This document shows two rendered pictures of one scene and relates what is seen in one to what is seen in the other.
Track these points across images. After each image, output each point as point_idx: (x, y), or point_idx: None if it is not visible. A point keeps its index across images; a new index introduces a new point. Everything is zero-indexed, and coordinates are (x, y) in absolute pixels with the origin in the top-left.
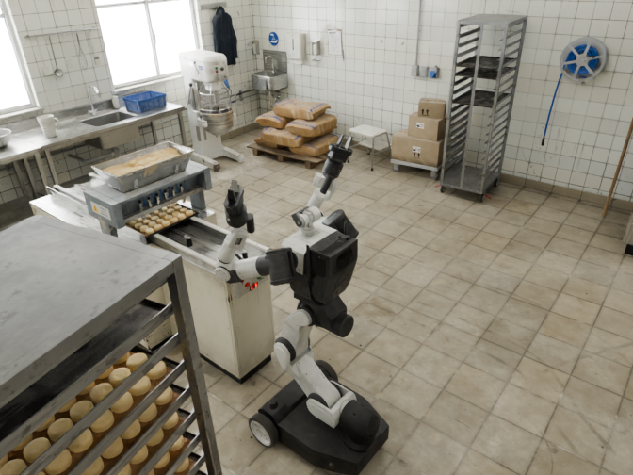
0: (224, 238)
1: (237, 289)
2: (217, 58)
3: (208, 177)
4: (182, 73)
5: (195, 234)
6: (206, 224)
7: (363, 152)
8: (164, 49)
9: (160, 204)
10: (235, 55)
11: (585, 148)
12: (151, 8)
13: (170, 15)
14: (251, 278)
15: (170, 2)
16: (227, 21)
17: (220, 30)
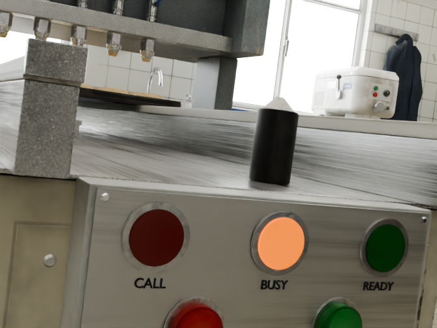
0: (220, 151)
1: (75, 327)
2: (381, 74)
3: (260, 4)
4: (313, 103)
5: (121, 141)
6: (176, 107)
7: None
8: (296, 72)
9: (44, 2)
10: (413, 116)
11: None
12: (294, 6)
13: (321, 26)
14: (262, 298)
15: (327, 8)
16: (413, 59)
17: (398, 69)
